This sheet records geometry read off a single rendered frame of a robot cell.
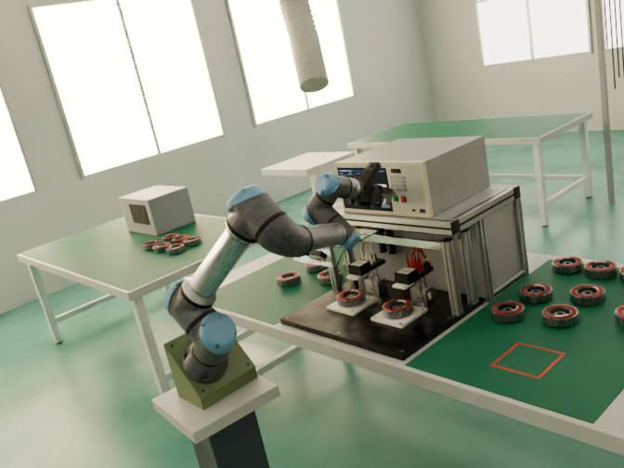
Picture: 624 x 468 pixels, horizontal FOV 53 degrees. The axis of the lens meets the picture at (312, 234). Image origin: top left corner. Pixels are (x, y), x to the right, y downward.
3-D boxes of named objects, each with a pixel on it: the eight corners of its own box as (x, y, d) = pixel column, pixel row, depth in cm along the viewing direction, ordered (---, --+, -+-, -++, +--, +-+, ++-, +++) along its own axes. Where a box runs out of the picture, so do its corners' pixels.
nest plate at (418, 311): (401, 328, 223) (401, 325, 222) (370, 320, 234) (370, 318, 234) (427, 311, 232) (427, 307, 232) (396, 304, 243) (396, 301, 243)
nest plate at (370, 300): (353, 316, 241) (352, 313, 241) (326, 309, 252) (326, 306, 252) (379, 300, 250) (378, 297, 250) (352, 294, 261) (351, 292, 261)
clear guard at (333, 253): (335, 268, 225) (332, 253, 224) (292, 261, 243) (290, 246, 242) (395, 238, 245) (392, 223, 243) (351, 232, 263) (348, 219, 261)
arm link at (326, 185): (308, 185, 211) (322, 166, 207) (331, 189, 219) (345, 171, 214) (318, 201, 207) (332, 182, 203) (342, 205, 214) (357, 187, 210)
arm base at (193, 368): (201, 392, 201) (207, 379, 194) (172, 357, 206) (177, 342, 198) (236, 368, 211) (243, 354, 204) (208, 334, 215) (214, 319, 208)
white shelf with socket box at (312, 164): (324, 256, 321) (305, 170, 308) (279, 249, 348) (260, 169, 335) (370, 233, 342) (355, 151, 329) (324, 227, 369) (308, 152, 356)
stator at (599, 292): (576, 308, 215) (575, 298, 214) (566, 295, 225) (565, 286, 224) (610, 304, 213) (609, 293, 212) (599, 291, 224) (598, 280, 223)
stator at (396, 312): (400, 322, 225) (398, 312, 224) (377, 316, 233) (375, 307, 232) (420, 309, 232) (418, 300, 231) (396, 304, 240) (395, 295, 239)
